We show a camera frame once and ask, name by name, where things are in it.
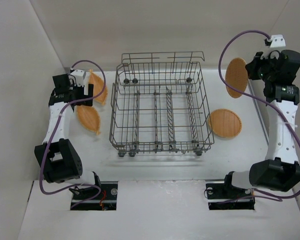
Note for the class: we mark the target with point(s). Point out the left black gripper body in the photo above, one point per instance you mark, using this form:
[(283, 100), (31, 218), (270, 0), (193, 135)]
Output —
[(89, 94)]

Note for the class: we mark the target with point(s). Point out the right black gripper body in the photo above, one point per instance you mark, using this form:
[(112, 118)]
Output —
[(251, 68)]

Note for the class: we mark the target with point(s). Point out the round orange woven plate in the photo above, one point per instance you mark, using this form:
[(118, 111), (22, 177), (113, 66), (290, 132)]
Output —
[(236, 74), (225, 123)]

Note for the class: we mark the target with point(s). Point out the leaf-shaped orange woven plate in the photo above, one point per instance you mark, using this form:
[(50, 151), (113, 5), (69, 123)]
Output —
[(98, 84)]

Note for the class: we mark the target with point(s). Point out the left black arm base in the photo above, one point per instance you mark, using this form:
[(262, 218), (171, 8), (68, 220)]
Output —
[(91, 199)]

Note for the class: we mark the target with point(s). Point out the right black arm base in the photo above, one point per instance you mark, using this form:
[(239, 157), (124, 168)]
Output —
[(225, 197)]

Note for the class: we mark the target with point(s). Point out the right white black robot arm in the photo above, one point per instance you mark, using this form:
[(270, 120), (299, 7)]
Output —
[(280, 171)]

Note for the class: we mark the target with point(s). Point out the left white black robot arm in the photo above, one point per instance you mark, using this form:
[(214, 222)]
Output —
[(58, 160)]

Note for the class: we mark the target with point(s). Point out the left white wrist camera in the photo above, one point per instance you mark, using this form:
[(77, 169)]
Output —
[(78, 78)]

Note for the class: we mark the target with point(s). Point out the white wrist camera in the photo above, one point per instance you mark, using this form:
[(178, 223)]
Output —
[(275, 42), (78, 78)]

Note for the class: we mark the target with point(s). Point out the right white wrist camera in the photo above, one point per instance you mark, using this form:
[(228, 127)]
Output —
[(275, 42)]

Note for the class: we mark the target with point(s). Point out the grey wire dish rack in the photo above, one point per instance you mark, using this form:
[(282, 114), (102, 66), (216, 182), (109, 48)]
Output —
[(159, 104)]

